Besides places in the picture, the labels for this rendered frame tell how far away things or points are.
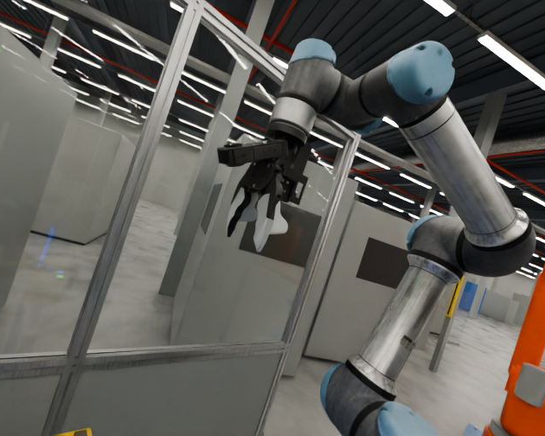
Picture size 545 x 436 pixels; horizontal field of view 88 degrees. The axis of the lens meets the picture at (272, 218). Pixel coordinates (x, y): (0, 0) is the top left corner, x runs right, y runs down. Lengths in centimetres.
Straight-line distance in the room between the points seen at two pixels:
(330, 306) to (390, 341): 314
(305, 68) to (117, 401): 105
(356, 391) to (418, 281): 26
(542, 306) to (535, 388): 76
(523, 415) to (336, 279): 202
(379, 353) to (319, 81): 55
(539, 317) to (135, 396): 356
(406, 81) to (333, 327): 366
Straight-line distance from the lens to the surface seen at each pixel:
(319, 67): 53
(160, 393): 119
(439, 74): 46
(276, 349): 141
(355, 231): 373
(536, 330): 390
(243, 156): 43
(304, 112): 49
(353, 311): 402
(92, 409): 113
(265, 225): 43
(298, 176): 49
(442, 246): 71
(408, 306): 69
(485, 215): 58
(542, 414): 374
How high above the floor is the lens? 153
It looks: 1 degrees up
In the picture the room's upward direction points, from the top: 19 degrees clockwise
